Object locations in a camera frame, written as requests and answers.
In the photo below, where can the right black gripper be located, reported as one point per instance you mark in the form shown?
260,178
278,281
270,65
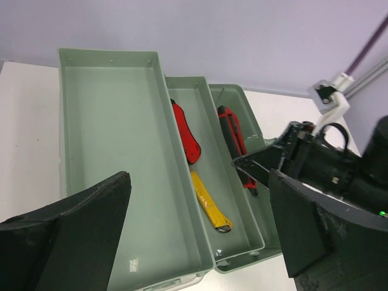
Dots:
308,158

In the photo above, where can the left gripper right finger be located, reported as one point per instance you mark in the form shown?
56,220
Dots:
327,244

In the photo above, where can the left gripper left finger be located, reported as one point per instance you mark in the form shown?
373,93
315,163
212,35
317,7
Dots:
70,244

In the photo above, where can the large red utility knife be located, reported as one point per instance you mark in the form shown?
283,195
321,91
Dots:
232,134

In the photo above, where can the yellow utility knife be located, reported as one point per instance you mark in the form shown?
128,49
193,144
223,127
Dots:
218,220

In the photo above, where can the small red utility knife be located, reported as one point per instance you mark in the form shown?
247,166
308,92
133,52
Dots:
191,147

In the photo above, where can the green cantilever tool box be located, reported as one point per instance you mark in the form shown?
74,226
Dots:
117,116

